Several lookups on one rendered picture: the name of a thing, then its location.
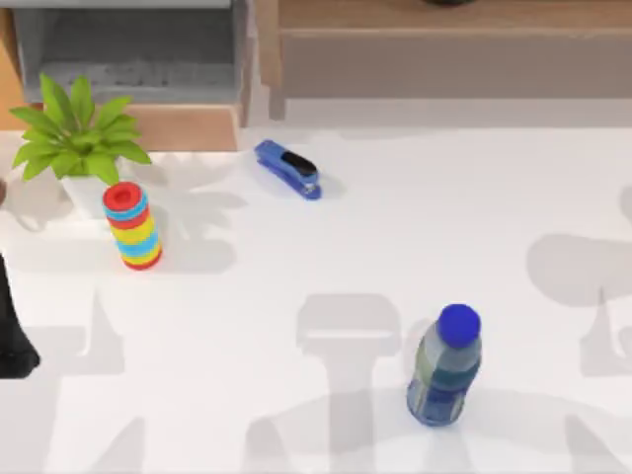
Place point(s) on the blue stapler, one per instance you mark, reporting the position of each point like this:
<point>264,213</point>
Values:
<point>291,169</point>

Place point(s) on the pale wooden drawer front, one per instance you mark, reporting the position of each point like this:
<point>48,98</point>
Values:
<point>182,126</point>

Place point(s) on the stack of coloured rings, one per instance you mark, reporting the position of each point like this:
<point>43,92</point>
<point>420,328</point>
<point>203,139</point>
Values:
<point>134,232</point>

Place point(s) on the clear bottle with blue cap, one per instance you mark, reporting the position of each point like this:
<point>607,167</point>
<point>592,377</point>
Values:
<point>444,370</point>

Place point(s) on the green plant in white pot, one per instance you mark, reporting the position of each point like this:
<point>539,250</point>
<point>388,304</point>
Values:
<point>74,135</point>

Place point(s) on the pulled-out wooden drawer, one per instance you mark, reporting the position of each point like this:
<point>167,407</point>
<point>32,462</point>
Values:
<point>133,44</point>

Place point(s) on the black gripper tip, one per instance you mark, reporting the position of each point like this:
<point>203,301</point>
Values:
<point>12,340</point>

